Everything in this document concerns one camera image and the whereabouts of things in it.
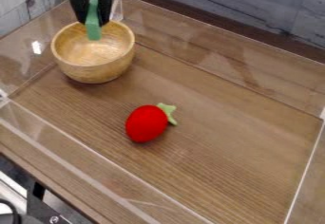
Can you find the green rectangular block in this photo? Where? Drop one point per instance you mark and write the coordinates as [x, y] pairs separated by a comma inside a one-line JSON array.
[[94, 31]]

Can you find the clear acrylic tray enclosure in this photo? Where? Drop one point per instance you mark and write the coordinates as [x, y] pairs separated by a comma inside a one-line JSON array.
[[229, 166]]

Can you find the black table leg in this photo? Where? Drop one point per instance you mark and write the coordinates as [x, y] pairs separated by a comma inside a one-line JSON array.
[[39, 191]]

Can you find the red plush strawberry toy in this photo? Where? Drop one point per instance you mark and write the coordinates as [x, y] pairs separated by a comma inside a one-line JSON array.
[[147, 122]]

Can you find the brown wooden bowl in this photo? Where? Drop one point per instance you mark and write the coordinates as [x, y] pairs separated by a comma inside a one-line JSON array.
[[94, 62]]

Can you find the black device with logo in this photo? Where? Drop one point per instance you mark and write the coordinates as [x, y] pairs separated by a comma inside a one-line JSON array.
[[43, 213]]

